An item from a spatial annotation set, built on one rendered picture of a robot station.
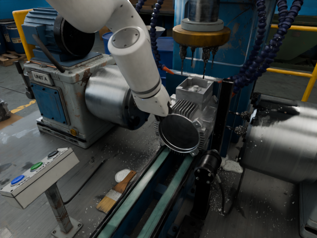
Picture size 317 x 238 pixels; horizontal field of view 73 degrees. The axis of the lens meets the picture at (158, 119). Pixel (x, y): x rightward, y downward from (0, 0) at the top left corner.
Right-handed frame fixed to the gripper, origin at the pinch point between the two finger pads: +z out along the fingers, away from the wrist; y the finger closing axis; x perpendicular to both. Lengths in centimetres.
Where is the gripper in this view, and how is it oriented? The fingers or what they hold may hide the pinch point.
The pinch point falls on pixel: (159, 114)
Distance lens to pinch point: 70.8
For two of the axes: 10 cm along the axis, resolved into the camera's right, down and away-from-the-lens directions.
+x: 4.0, -8.4, 3.7
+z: 2.3, 4.9, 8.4
